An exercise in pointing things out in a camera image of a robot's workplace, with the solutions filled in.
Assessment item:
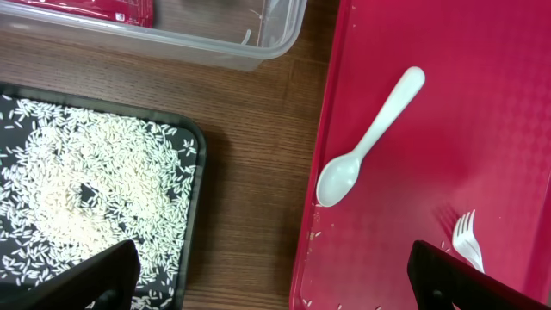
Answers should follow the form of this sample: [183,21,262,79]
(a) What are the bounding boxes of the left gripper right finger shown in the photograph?
[407,240,550,310]

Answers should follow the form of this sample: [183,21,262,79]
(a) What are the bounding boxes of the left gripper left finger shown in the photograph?
[1,240,140,310]

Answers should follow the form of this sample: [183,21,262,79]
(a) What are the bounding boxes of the white plastic fork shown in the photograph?
[452,210,485,274]

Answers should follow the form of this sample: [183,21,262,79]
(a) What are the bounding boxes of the white plastic spoon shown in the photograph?
[315,66,426,208]

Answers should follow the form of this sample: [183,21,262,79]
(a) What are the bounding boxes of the red silver snack wrapper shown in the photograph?
[10,0,155,28]

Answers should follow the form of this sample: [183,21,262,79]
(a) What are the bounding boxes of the black food waste tray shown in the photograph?
[1,84,206,309]

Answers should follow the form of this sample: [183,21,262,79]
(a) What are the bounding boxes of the clear plastic waste bin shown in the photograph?
[1,0,306,71]

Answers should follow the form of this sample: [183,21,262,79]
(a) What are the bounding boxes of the red serving tray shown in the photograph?
[289,0,550,309]

